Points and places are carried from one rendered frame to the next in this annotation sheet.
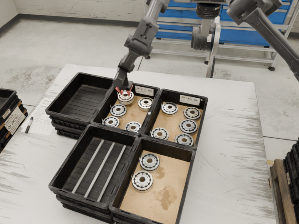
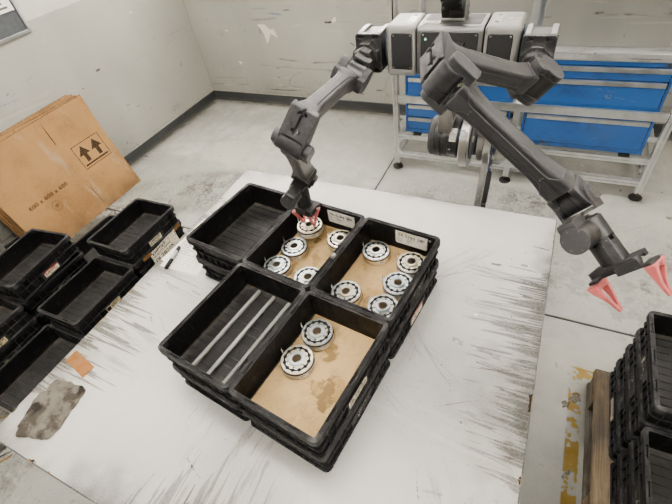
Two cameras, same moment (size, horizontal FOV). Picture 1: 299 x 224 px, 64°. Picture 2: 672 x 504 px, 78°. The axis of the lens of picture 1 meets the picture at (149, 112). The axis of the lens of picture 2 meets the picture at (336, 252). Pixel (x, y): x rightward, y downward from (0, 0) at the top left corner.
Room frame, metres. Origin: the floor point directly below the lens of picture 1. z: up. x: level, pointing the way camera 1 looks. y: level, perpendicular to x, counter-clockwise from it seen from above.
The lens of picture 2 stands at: (-0.04, -0.35, 1.95)
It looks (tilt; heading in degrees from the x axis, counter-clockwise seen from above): 44 degrees down; 19
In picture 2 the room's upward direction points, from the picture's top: 10 degrees counter-clockwise
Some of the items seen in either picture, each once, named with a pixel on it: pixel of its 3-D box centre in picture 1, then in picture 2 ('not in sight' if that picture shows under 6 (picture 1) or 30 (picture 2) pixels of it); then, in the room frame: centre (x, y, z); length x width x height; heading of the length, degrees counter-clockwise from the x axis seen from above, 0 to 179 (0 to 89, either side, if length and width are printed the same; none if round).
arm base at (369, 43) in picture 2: not in sight; (366, 56); (1.32, -0.09, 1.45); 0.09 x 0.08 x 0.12; 77
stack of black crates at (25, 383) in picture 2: not in sight; (47, 375); (0.62, 1.50, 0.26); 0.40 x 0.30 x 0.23; 167
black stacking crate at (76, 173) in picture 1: (98, 166); (239, 328); (0.63, 0.27, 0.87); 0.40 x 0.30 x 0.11; 160
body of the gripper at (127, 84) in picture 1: (123, 80); (303, 200); (1.12, 0.15, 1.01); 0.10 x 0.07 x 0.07; 70
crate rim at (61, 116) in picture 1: (83, 95); (245, 219); (1.11, 0.41, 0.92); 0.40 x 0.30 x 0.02; 160
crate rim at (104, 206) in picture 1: (97, 161); (234, 319); (0.63, 0.27, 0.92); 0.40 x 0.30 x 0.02; 160
